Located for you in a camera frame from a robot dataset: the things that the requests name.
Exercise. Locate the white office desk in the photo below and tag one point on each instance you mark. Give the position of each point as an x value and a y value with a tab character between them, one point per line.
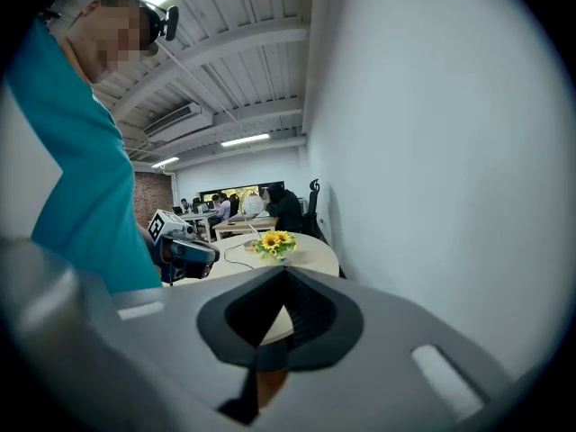
198	216

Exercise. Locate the white air conditioner unit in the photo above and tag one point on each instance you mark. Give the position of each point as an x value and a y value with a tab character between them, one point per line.
177	122

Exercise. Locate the white desk lamp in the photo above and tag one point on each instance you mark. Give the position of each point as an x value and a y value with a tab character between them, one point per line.
253	205

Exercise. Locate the black head-mounted camera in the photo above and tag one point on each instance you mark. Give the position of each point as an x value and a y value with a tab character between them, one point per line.
164	23

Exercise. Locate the black framed window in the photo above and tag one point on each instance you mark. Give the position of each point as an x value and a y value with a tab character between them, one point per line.
243	189

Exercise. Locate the sunflower bouquet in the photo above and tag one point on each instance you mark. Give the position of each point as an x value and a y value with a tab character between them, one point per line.
273	242

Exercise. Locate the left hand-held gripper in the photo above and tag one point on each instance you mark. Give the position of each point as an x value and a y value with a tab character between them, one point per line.
162	225

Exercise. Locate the black office chair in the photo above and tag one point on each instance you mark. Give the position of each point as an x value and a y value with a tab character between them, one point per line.
312	209

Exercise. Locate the wooden desk white legs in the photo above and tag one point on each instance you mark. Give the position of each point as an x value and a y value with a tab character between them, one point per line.
238	226

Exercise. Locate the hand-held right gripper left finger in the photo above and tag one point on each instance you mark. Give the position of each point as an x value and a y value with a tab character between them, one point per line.
148	362

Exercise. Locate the person's face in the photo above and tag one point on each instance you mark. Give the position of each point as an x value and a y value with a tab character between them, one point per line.
117	34

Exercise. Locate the round beige table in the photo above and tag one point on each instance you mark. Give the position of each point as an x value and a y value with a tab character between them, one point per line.
310	254

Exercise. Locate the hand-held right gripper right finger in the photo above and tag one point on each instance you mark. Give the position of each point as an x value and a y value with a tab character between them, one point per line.
382	331

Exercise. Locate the person's teal shirt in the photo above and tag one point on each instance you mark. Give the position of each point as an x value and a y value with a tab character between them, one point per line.
85	173

